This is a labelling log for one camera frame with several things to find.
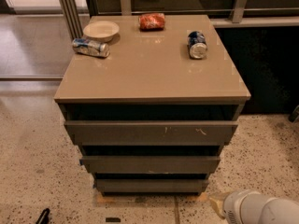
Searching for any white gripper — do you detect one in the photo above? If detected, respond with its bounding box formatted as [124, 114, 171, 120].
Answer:
[208, 189, 260, 224]

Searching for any grey drawer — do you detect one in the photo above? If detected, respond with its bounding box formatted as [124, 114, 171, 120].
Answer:
[80, 156, 220, 175]
[95, 179, 208, 193]
[64, 120, 237, 146]

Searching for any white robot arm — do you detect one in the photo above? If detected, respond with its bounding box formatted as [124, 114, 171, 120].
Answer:
[209, 189, 299, 224]

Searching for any grey bottom drawer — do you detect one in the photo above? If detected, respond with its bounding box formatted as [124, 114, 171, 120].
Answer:
[95, 179, 208, 193]

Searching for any grey drawer cabinet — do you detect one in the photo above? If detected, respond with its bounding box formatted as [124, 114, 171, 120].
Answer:
[54, 15, 250, 185]

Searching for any grey top drawer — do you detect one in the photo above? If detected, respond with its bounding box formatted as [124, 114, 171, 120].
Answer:
[64, 120, 237, 146]

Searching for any dark wheel at right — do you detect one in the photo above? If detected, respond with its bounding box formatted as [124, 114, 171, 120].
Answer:
[288, 105, 299, 122]

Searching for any blue upright-lying soda can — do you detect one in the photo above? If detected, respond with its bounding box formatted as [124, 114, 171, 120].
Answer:
[188, 31, 207, 59]

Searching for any black object on floor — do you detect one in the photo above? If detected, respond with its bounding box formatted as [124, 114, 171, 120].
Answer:
[36, 208, 50, 224]

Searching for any white bowl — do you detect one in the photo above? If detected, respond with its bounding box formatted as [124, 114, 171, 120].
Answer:
[83, 21, 120, 42]

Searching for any silver blue soda can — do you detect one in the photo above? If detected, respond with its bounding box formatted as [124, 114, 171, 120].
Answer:
[72, 38, 110, 58]

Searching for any metal railing frame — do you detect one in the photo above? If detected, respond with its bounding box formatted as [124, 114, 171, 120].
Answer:
[60, 0, 299, 35]

